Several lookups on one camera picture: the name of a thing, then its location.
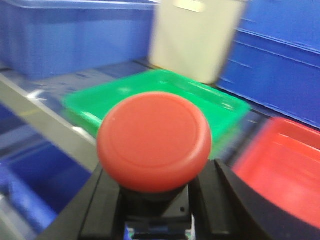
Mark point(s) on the blue crate upper left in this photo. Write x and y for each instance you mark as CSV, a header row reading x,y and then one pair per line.
x,y
45,38

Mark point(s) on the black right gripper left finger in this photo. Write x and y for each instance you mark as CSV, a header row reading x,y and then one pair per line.
x,y
93,214

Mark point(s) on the red push button switch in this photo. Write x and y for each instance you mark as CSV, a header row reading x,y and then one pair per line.
x,y
153,145

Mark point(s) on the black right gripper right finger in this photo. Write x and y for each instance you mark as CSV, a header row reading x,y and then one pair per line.
x,y
226,208

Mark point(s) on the red plastic tray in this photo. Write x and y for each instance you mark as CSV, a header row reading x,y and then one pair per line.
x,y
283,165

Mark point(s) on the white plastic bin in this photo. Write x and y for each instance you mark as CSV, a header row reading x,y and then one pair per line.
x,y
193,37

